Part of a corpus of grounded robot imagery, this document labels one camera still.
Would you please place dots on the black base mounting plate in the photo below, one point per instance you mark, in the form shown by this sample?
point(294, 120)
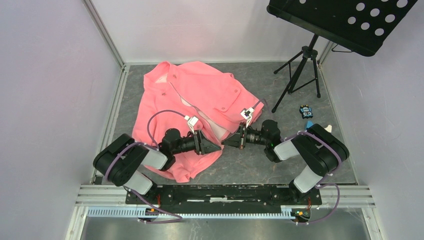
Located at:
point(229, 198)

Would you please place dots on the black music stand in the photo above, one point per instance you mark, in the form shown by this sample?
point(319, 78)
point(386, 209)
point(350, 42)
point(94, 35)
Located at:
point(361, 26)

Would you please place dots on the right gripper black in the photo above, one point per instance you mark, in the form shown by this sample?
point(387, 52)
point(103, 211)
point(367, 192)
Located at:
point(237, 139)

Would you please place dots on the small black blue toy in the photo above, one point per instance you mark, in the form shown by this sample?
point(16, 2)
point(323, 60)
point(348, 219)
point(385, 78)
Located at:
point(306, 112)

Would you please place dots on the blue yellow small object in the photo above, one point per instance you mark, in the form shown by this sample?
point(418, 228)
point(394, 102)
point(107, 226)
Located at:
point(308, 124)

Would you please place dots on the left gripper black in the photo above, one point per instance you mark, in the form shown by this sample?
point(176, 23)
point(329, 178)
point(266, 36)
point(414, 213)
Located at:
point(202, 145)

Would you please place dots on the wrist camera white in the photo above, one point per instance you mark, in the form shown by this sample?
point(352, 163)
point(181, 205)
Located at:
point(193, 123)
point(247, 114)

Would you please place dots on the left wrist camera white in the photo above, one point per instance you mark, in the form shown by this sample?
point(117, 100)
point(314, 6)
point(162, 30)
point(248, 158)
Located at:
point(193, 123)

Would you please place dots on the white object behind arm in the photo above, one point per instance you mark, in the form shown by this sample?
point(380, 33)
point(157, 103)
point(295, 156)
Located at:
point(329, 128)

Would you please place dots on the pink zip-up jacket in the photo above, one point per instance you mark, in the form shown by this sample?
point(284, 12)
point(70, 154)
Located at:
point(172, 92)

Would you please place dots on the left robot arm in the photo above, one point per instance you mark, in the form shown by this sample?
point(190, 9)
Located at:
point(119, 161)

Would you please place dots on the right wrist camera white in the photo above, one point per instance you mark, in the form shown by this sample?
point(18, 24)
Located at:
point(247, 114)

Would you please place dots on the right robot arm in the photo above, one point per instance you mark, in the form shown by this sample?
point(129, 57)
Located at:
point(321, 151)

